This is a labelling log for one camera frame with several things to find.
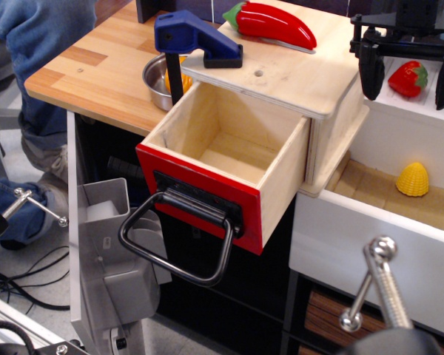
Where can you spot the red toy strawberry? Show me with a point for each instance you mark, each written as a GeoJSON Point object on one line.
{"type": "Point", "coordinates": [410, 79]}

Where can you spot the aluminium profile rail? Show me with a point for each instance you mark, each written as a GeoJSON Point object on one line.
{"type": "Point", "coordinates": [43, 340]}

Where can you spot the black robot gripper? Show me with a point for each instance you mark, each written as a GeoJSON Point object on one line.
{"type": "Point", "coordinates": [400, 29]}

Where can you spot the blue quick-grip clamp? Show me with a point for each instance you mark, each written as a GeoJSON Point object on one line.
{"type": "Point", "coordinates": [182, 32]}

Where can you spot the grey metal bracket stand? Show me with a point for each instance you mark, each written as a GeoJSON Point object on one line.
{"type": "Point", "coordinates": [111, 289]}

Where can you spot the chrome clamp screw foreground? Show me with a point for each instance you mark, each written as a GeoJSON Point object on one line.
{"type": "Point", "coordinates": [378, 255]}

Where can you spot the light wooden box housing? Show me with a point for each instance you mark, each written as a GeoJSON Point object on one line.
{"type": "Point", "coordinates": [321, 85]}

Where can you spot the yellow toy corn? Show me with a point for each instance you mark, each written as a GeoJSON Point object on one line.
{"type": "Point", "coordinates": [413, 180]}

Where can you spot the red toy chili pepper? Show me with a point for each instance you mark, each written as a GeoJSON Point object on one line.
{"type": "Point", "coordinates": [266, 21]}

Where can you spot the wooden drawer with red front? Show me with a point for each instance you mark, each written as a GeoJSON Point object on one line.
{"type": "Point", "coordinates": [236, 147]}

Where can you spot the white toy sink unit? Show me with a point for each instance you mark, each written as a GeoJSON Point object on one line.
{"type": "Point", "coordinates": [362, 202]}

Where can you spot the stainless steel bowl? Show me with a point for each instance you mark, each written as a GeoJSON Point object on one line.
{"type": "Point", "coordinates": [154, 75]}

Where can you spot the yellow toy in bowl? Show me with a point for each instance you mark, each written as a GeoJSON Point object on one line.
{"type": "Point", "coordinates": [185, 79]}

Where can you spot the black metal drawer handle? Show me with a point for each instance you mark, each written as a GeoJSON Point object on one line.
{"type": "Point", "coordinates": [183, 249]}

